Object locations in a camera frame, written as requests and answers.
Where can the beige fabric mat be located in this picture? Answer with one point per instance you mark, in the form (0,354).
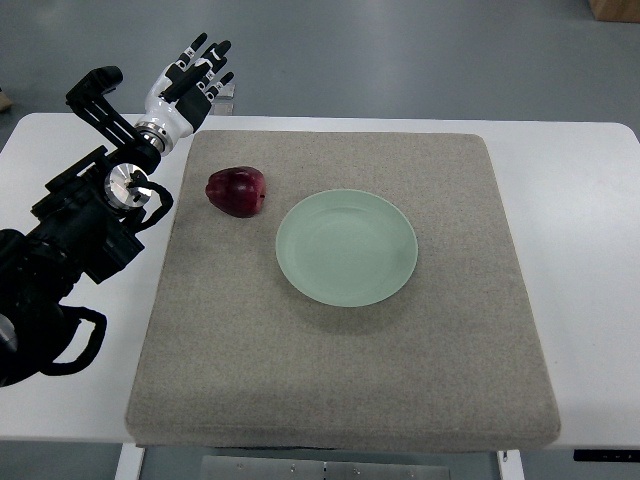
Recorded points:
(235,356)

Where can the clear plastic floor piece far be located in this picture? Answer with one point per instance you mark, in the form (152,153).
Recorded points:
(227,91)

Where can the cardboard box corner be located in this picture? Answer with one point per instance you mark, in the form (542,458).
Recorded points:
(624,11)

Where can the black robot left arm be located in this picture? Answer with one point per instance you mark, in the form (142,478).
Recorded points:
(88,223)

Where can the clear plastic floor piece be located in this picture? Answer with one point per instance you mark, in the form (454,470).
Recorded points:
(227,91)
(222,109)

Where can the grey metal base plate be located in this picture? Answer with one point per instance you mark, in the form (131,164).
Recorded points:
(227,467)

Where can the white table leg right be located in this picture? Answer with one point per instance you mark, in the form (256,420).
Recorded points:
(510,465)

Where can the white table leg left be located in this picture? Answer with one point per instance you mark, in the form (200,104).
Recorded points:
(130,462)

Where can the white table leg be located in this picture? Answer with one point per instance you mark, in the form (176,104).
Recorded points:
(130,462)
(510,465)

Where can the black table control panel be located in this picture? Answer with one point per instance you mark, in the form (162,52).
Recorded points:
(611,456)

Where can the light green plate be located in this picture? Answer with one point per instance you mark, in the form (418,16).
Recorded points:
(346,248)

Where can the red apple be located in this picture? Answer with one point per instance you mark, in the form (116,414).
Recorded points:
(237,191)

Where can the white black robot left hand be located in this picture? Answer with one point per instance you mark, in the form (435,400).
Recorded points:
(184,93)

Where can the clear plastic floor piece near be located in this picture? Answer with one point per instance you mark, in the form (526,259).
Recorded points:
(222,109)

